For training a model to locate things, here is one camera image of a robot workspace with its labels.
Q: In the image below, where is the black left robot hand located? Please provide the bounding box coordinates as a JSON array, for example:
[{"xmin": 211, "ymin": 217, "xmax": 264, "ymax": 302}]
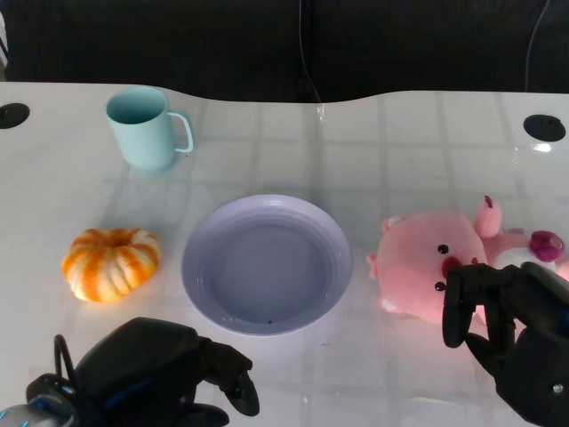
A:
[{"xmin": 73, "ymin": 317, "xmax": 260, "ymax": 427}]

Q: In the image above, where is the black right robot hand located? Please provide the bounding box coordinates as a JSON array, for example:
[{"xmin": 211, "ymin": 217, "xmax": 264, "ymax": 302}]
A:
[{"xmin": 441, "ymin": 261, "xmax": 569, "ymax": 427}]

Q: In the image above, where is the pink plush pig doll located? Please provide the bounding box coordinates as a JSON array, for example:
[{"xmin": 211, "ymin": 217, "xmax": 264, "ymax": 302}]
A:
[{"xmin": 365, "ymin": 195, "xmax": 569, "ymax": 323}]

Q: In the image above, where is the lavender round plate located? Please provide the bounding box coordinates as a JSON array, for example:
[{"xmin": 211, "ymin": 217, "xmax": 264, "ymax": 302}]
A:
[{"xmin": 180, "ymin": 194, "xmax": 355, "ymax": 337}]

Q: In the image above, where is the orange striped small pumpkin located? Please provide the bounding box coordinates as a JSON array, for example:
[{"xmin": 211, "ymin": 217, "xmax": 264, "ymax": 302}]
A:
[{"xmin": 60, "ymin": 227, "xmax": 162, "ymax": 304}]

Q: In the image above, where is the light blue plastic mug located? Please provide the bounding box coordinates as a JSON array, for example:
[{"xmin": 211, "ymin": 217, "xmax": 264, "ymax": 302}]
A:
[{"xmin": 105, "ymin": 86, "xmax": 196, "ymax": 173}]

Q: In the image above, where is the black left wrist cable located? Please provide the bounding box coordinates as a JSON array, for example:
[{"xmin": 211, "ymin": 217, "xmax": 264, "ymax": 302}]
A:
[{"xmin": 52, "ymin": 334, "xmax": 79, "ymax": 392}]

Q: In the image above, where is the black round cable grommet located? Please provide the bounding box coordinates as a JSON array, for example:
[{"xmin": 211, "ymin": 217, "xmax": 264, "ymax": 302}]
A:
[
  {"xmin": 0, "ymin": 102, "xmax": 31, "ymax": 131},
  {"xmin": 522, "ymin": 114, "xmax": 567, "ymax": 144}
]

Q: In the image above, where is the thin grey hanging cable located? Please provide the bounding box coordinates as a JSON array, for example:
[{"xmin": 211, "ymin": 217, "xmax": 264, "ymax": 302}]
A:
[
  {"xmin": 525, "ymin": 0, "xmax": 551, "ymax": 93},
  {"xmin": 298, "ymin": 0, "xmax": 323, "ymax": 104}
]

